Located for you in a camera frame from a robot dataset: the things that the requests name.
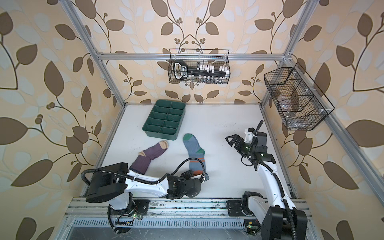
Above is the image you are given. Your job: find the back wire basket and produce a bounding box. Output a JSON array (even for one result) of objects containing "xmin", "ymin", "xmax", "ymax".
[{"xmin": 168, "ymin": 48, "xmax": 231, "ymax": 85}]

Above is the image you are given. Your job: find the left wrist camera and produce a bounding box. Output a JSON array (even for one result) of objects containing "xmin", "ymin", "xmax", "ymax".
[{"xmin": 201, "ymin": 173, "xmax": 210, "ymax": 183}]

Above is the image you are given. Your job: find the wire basket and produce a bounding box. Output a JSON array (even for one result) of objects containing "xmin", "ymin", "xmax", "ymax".
[
  {"xmin": 264, "ymin": 63, "xmax": 335, "ymax": 131},
  {"xmin": 168, "ymin": 48, "xmax": 231, "ymax": 85}
]

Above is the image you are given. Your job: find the blue orange striped sock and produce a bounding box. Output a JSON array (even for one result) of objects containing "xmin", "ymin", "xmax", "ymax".
[{"xmin": 183, "ymin": 134, "xmax": 206, "ymax": 176}]

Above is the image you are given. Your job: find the right wire basket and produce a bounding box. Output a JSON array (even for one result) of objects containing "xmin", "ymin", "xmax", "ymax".
[{"xmin": 264, "ymin": 63, "xmax": 335, "ymax": 131}]

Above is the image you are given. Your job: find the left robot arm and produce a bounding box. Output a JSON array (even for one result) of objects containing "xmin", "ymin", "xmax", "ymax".
[{"xmin": 81, "ymin": 160, "xmax": 209, "ymax": 235}]

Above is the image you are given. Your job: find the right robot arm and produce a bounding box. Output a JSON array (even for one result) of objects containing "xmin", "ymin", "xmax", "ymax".
[{"xmin": 226, "ymin": 128, "xmax": 308, "ymax": 240}]

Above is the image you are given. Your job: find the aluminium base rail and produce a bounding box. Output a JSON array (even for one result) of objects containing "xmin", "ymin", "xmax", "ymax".
[{"xmin": 64, "ymin": 197, "xmax": 313, "ymax": 230}]

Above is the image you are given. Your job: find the green divided plastic tray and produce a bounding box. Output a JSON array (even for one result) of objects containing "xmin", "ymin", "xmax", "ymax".
[{"xmin": 142, "ymin": 100, "xmax": 186, "ymax": 141}]

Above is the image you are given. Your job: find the black socket set holder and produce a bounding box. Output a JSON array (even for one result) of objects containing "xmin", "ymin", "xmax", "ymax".
[{"xmin": 171, "ymin": 60, "xmax": 231, "ymax": 80}]

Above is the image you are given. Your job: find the purple sock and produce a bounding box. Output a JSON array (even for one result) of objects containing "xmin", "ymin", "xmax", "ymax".
[{"xmin": 129, "ymin": 140, "xmax": 169, "ymax": 175}]

